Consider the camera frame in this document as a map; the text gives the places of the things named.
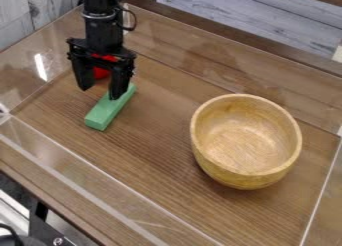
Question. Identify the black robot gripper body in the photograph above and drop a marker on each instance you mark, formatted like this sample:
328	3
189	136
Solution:
104	40

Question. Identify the light wooden bowl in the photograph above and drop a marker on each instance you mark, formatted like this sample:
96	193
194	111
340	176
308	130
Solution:
246	140

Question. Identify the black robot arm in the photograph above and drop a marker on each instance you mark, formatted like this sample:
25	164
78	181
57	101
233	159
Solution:
102	6

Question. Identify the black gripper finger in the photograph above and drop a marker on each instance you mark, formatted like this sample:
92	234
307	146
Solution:
121	77
83	71

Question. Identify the red toy strawberry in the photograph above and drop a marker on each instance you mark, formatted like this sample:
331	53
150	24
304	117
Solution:
102	73

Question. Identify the clear acrylic tray wall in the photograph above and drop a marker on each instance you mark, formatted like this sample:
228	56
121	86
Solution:
114	214

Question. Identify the green rectangular block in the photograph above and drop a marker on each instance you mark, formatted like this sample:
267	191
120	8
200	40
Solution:
106	109

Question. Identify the black metal table frame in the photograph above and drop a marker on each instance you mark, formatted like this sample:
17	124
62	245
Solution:
41	230

